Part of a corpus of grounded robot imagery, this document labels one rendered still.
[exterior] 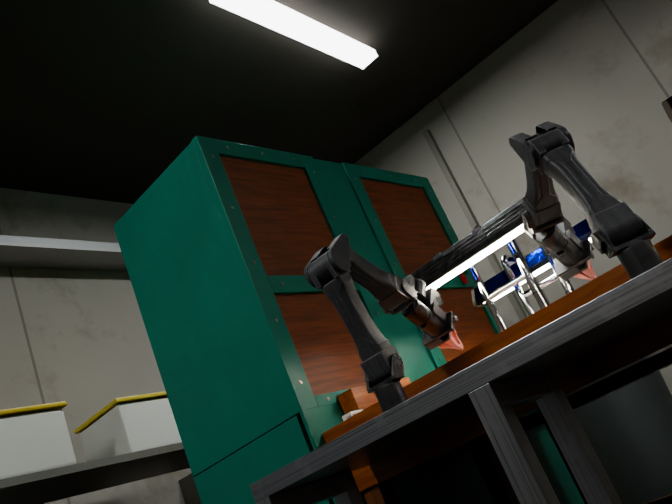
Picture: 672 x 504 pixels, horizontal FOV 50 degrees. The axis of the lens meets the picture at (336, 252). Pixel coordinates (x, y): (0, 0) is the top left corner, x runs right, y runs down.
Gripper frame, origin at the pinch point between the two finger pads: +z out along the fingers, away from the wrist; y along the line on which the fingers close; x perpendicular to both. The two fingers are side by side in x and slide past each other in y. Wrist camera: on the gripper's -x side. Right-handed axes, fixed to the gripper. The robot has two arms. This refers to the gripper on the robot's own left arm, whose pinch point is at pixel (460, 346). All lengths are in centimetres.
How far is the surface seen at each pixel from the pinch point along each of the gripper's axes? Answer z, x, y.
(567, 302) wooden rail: -9.7, 17.0, -39.0
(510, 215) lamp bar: -7.9, -27.9, -25.2
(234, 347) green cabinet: -36, -8, 58
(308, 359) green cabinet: -19.1, -6.5, 42.8
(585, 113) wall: 115, -273, 0
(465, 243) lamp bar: -7.9, -29.0, -9.0
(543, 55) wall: 83, -310, 3
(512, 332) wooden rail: -9.8, 16.9, -24.2
